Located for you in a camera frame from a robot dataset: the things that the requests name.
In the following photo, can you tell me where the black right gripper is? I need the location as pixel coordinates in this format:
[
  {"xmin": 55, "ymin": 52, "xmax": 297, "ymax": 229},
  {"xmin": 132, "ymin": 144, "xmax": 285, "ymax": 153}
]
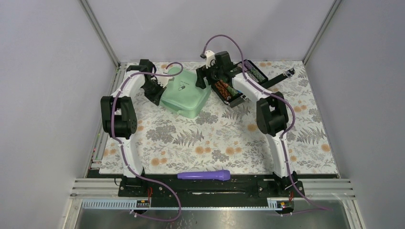
[{"xmin": 195, "ymin": 60, "xmax": 223, "ymax": 90}]

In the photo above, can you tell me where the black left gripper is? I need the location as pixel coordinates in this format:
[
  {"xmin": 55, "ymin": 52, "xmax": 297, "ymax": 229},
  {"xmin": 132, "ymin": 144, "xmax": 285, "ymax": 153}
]
[{"xmin": 141, "ymin": 80, "xmax": 167, "ymax": 105}]

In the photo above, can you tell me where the mint green medicine kit case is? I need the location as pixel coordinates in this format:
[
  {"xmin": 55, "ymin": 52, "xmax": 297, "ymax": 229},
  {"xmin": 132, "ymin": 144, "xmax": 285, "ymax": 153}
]
[{"xmin": 159, "ymin": 70, "xmax": 211, "ymax": 118}]

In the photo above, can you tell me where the purple flashlight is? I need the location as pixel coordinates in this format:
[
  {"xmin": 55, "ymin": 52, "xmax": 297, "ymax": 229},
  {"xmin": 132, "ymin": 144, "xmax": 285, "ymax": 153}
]
[{"xmin": 177, "ymin": 170, "xmax": 231, "ymax": 181}]

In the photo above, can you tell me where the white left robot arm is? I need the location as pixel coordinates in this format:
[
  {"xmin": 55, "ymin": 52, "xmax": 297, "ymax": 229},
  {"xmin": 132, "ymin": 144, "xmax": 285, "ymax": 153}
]
[{"xmin": 100, "ymin": 59, "xmax": 165, "ymax": 196}]

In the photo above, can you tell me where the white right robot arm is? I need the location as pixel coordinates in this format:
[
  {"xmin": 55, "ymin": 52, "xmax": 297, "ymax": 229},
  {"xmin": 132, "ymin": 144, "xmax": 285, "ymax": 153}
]
[{"xmin": 195, "ymin": 50, "xmax": 298, "ymax": 197}]

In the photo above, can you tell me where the black poker chip case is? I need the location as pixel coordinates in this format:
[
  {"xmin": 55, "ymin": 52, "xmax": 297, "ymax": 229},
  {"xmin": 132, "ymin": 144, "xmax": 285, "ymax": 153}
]
[{"xmin": 212, "ymin": 59, "xmax": 296, "ymax": 107}]

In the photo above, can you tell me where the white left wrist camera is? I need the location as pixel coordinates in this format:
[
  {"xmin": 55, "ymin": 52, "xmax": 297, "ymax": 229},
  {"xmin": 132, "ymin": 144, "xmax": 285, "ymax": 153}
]
[{"xmin": 157, "ymin": 76, "xmax": 174, "ymax": 88}]

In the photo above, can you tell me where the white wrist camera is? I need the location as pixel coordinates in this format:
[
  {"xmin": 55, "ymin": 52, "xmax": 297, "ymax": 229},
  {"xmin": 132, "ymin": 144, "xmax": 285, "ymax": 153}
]
[
  {"xmin": 157, "ymin": 76, "xmax": 174, "ymax": 88},
  {"xmin": 200, "ymin": 50, "xmax": 216, "ymax": 69}
]

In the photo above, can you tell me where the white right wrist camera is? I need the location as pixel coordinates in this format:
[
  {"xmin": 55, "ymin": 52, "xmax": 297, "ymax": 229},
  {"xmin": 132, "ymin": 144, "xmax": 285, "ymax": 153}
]
[{"xmin": 200, "ymin": 50, "xmax": 216, "ymax": 69}]

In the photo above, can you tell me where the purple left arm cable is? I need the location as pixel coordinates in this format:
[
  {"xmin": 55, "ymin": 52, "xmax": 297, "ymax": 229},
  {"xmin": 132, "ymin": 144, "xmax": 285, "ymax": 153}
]
[{"xmin": 110, "ymin": 62, "xmax": 184, "ymax": 222}]

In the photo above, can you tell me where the white slotted cable duct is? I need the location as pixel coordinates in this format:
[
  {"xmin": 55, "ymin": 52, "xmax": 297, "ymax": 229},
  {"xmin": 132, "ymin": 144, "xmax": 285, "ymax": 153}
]
[{"xmin": 82, "ymin": 199, "xmax": 294, "ymax": 211}]

